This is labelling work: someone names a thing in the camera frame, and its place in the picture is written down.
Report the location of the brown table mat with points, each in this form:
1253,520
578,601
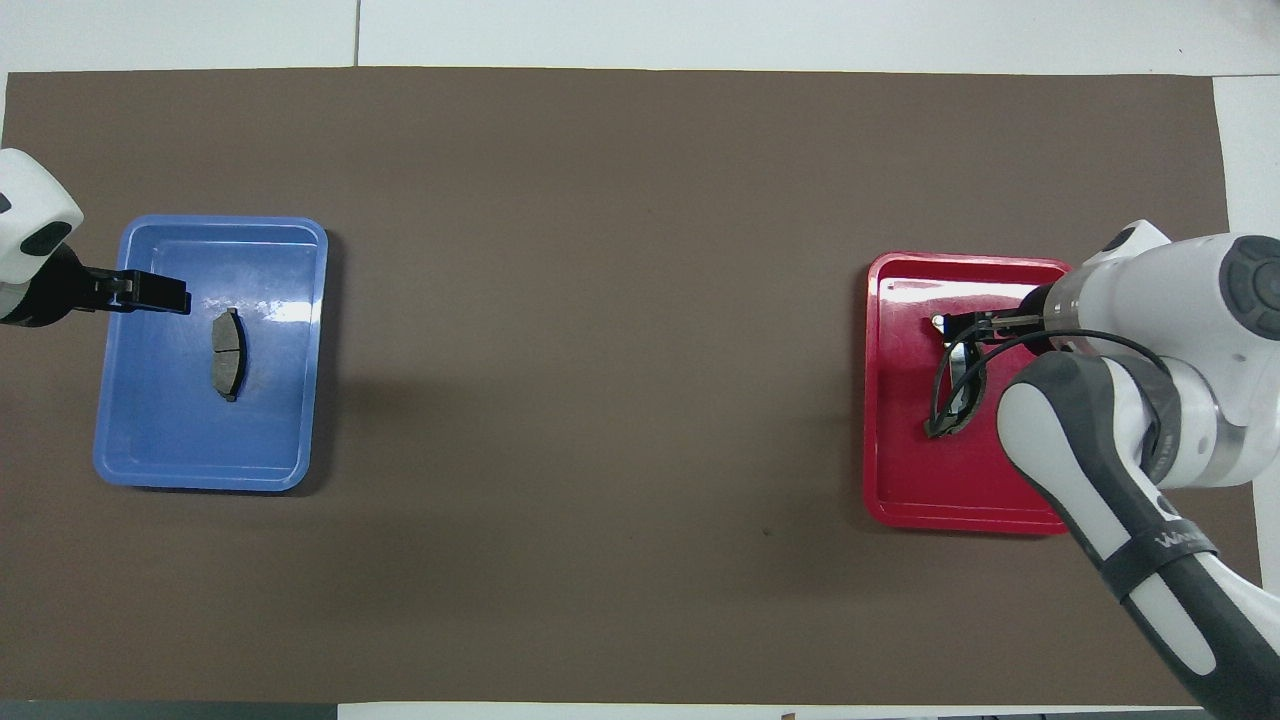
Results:
620,300

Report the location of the plain grey brake pad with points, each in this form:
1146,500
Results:
229,355

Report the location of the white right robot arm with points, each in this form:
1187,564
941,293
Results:
1140,470

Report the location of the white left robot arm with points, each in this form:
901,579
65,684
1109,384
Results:
25,205

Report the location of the blue plastic tray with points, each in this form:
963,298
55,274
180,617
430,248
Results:
160,430

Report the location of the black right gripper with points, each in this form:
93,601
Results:
1030,320

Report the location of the red plastic tray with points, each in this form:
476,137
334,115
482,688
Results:
910,480

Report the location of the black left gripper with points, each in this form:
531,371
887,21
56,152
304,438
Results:
55,290

